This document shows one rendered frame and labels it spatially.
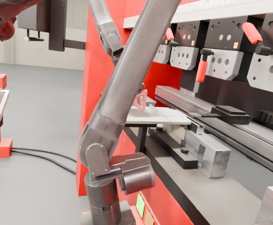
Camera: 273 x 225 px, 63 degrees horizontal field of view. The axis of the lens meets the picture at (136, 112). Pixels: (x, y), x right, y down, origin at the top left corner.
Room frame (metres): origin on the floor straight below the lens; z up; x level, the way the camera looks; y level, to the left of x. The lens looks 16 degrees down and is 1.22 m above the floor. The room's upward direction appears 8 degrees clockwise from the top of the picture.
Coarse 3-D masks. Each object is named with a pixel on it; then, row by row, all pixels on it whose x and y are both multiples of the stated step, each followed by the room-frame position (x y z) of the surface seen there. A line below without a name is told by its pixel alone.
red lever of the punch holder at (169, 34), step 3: (168, 30) 0.91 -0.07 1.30; (168, 33) 0.90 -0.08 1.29; (171, 33) 0.90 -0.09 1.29; (168, 36) 0.89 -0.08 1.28; (171, 36) 0.89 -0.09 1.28; (168, 39) 0.89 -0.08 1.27; (171, 39) 0.88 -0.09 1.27; (171, 42) 0.86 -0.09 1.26; (174, 42) 0.87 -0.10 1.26; (171, 45) 0.86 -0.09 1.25; (174, 45) 0.87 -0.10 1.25; (177, 45) 0.87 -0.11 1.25
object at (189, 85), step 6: (186, 72) 0.86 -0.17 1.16; (192, 72) 0.83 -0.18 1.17; (186, 78) 0.85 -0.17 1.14; (192, 78) 0.82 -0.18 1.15; (180, 84) 0.89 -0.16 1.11; (186, 84) 0.85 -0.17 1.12; (192, 84) 0.81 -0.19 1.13; (198, 84) 0.81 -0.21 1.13; (180, 90) 0.90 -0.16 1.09; (186, 90) 0.86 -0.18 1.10; (192, 90) 0.81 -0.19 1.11; (192, 96) 0.81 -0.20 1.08
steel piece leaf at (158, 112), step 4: (152, 108) 0.82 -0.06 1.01; (156, 108) 0.79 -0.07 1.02; (156, 112) 0.78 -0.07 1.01; (160, 112) 0.82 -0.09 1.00; (164, 112) 0.83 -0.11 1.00; (168, 112) 0.84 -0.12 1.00; (172, 112) 0.84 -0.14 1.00; (172, 116) 0.80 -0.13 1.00; (176, 116) 0.81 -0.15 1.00; (180, 116) 0.81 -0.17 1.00
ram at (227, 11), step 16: (128, 0) 1.57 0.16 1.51; (144, 0) 1.31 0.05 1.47; (192, 0) 0.86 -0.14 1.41; (272, 0) 0.55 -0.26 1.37; (128, 16) 1.54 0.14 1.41; (176, 16) 0.95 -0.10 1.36; (192, 16) 0.84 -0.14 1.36; (208, 16) 0.76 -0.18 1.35; (224, 16) 0.69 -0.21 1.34; (256, 16) 0.60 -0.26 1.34
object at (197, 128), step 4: (188, 116) 0.84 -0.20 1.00; (192, 120) 0.80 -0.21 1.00; (192, 124) 0.76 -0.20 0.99; (196, 124) 0.74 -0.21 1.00; (200, 124) 0.75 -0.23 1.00; (188, 128) 0.77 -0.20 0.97; (192, 128) 0.75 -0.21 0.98; (196, 128) 0.73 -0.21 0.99; (200, 128) 0.73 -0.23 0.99; (204, 128) 0.74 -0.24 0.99; (196, 132) 0.73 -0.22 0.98; (200, 132) 0.74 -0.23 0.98
